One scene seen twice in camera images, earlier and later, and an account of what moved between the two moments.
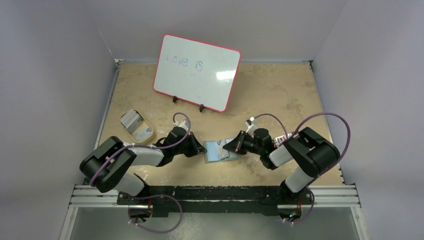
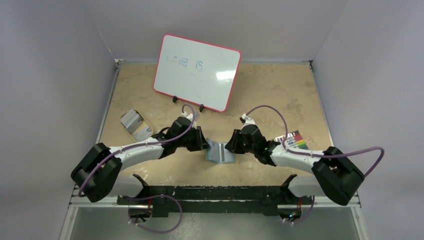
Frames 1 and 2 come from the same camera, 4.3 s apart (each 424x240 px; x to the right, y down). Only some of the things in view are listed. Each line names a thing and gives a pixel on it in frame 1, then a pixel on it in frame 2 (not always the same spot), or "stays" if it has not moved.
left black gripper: [195, 147] -> [197, 146]
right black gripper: [239, 143] stays
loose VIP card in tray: [143, 134] stays
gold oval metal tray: [136, 126] stays
